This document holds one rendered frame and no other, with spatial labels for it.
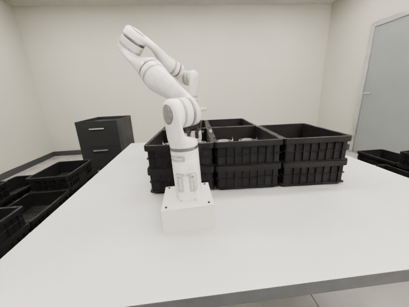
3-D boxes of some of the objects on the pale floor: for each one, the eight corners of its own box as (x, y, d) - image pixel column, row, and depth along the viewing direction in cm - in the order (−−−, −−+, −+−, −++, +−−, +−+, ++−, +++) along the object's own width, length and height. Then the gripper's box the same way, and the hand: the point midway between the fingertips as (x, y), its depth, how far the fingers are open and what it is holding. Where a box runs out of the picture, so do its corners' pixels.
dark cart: (128, 192, 240) (115, 120, 214) (90, 195, 236) (73, 122, 211) (139, 173, 299) (130, 114, 273) (109, 176, 296) (97, 116, 270)
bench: (490, 401, 71) (592, 245, 51) (25, 494, 58) (-85, 334, 38) (281, 192, 224) (286, 133, 203) (140, 205, 210) (131, 143, 190)
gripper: (195, 109, 112) (197, 136, 117) (176, 111, 101) (179, 141, 106) (206, 109, 108) (206, 137, 113) (187, 111, 97) (188, 143, 102)
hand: (193, 136), depth 109 cm, fingers open, 5 cm apart
